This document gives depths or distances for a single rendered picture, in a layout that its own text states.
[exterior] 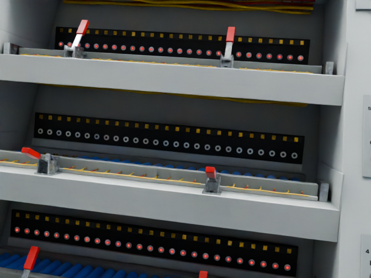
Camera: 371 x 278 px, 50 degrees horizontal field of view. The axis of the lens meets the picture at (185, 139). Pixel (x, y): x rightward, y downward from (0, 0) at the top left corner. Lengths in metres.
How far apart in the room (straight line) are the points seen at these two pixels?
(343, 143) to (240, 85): 0.17
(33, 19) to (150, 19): 0.25
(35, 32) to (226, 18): 0.41
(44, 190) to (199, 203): 0.24
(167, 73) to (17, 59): 0.26
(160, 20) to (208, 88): 0.34
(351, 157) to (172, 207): 0.26
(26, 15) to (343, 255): 0.73
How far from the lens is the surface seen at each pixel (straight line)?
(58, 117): 0.85
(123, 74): 0.67
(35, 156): 0.63
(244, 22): 0.91
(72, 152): 0.82
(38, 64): 0.73
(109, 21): 0.97
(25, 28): 0.91
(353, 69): 0.66
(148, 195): 0.60
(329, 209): 0.59
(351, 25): 0.69
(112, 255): 0.78
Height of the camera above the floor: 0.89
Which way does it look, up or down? 15 degrees up
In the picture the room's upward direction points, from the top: 8 degrees clockwise
